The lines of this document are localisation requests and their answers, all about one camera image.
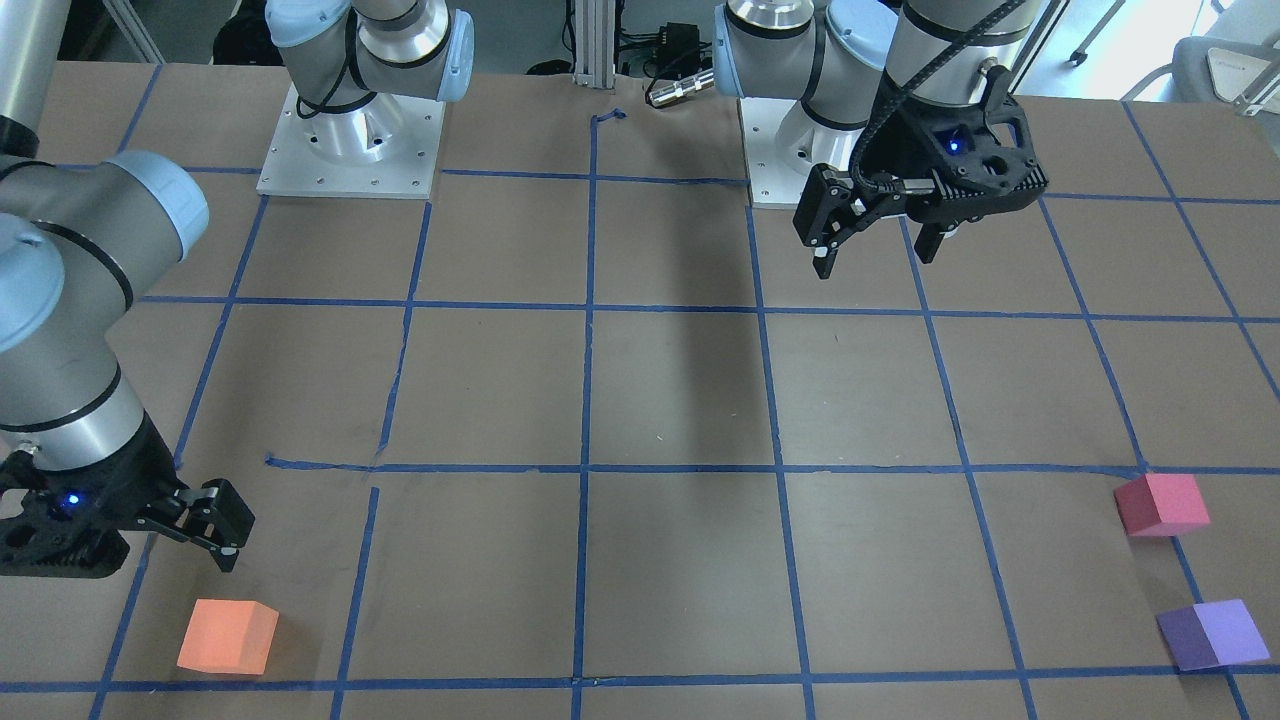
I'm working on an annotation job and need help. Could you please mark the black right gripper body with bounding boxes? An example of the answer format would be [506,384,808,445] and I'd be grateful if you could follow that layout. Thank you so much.
[1,416,186,579]

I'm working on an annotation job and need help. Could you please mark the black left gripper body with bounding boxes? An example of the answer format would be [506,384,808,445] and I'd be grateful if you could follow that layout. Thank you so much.
[879,64,1050,217]

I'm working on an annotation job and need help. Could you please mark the orange foam block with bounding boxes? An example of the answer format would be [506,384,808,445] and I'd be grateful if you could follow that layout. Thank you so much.
[175,598,280,675]

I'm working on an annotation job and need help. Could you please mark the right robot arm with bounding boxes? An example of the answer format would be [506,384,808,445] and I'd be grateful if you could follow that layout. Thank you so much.
[1,1,255,579]

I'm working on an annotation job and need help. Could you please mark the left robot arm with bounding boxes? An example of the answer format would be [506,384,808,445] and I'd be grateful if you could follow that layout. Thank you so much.
[713,1,1050,279]

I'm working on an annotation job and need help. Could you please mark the pink foam block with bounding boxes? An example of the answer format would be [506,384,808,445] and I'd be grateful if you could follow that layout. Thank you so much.
[1114,473,1211,537]

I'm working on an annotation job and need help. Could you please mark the purple foam block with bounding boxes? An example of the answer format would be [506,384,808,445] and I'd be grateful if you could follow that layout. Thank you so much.
[1156,598,1271,671]

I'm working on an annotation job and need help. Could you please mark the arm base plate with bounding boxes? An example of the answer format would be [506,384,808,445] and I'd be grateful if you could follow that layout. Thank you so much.
[256,88,447,200]
[740,97,861,210]

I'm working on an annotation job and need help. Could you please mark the aluminium frame post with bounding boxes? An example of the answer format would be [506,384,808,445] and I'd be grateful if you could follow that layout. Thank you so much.
[568,0,620,91]

